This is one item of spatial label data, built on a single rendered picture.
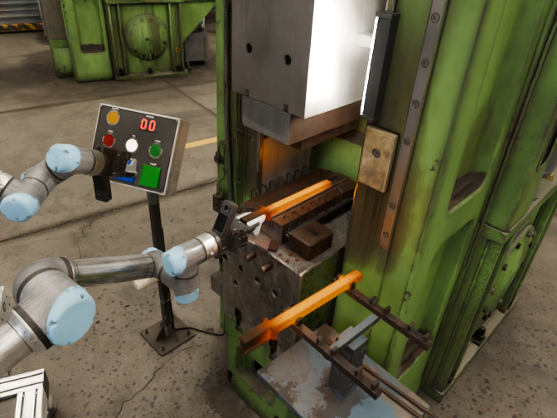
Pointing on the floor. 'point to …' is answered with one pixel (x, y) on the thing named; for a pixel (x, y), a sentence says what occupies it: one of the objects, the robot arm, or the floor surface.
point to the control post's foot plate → (167, 344)
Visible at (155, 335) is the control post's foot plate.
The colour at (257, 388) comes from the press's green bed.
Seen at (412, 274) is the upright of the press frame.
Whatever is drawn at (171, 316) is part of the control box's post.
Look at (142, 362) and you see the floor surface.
